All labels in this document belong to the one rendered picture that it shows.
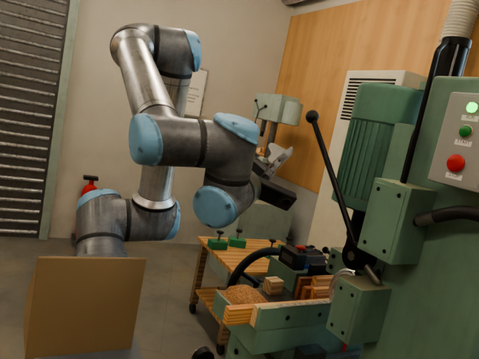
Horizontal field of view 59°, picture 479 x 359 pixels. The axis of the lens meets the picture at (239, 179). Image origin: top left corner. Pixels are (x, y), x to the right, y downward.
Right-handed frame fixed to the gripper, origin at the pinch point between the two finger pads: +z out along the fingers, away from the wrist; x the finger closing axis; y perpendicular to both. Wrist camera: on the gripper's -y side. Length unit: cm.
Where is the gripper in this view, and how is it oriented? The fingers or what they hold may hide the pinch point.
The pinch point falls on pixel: (277, 169)
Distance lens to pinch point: 114.1
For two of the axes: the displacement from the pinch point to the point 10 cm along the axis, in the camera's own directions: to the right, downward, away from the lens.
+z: 3.9, -2.7, 8.8
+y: -7.5, -6.5, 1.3
